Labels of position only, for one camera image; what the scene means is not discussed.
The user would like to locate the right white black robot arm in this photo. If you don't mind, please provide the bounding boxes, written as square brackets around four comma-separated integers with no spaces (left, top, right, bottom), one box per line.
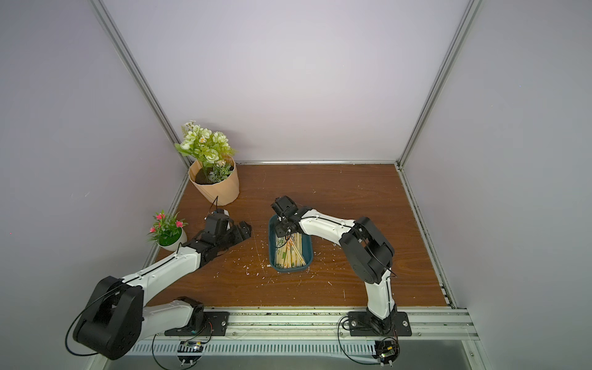
[271,196,396,321]

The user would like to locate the aluminium corner frame post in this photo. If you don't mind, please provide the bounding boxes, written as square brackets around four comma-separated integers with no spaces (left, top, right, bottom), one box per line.
[89,0,180,146]
[396,0,483,170]

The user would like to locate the left small circuit board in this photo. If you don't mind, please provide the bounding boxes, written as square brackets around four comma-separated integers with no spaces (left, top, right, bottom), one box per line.
[177,341,204,368]

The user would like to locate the aluminium front rail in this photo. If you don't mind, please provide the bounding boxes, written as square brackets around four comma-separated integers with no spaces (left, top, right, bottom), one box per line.
[99,307,479,342]

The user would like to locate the aluminium corner frame post left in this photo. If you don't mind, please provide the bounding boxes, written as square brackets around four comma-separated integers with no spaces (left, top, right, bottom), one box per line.
[89,0,180,146]

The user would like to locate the large beige ribbed flower pot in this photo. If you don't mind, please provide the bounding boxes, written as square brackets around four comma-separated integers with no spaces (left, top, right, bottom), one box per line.
[188,157,240,206]

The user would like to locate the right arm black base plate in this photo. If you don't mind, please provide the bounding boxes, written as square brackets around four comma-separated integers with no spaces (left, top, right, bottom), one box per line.
[345,311,413,337]

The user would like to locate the white green artificial flowers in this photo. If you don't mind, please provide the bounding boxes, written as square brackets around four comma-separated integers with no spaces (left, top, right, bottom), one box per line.
[175,120,236,183]

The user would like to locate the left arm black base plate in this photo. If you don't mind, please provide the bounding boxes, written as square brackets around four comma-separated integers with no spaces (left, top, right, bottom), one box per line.
[164,311,230,337]

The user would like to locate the pink flowered small plant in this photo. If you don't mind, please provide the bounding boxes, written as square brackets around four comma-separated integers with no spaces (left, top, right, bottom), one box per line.
[148,211,187,247]

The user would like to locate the black base cable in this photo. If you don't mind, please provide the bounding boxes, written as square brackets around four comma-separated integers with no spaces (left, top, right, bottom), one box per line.
[150,318,214,370]
[336,315,381,366]

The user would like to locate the white slotted cable duct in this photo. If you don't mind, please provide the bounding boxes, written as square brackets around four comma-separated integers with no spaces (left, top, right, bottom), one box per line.
[127,340,375,357]

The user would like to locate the wrapped chopsticks pile in box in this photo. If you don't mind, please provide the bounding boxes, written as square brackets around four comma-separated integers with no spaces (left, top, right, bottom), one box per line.
[272,233,307,270]

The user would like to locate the small circuit board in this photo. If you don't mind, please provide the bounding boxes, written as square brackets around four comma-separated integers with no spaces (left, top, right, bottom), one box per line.
[177,341,204,368]
[374,338,401,366]

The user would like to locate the left black base cable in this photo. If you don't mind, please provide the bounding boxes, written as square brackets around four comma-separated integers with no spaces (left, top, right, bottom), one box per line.
[150,318,214,370]

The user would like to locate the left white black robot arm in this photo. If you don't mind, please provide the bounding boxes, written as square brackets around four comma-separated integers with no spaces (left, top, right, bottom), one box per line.
[66,210,252,360]

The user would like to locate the small white pot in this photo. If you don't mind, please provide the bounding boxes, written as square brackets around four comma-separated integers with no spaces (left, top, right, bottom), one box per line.
[158,228,187,252]

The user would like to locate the right black base cable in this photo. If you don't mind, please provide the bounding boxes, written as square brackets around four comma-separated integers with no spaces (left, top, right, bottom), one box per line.
[336,315,381,366]

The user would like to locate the right small circuit board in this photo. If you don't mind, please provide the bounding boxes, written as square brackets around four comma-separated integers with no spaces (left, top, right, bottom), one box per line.
[374,338,401,366]

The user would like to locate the aluminium corner frame post right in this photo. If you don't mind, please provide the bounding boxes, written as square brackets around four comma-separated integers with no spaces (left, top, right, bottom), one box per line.
[396,0,483,170]

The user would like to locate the teal plastic storage box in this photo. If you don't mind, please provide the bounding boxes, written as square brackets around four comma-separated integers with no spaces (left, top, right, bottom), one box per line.
[268,215,314,273]

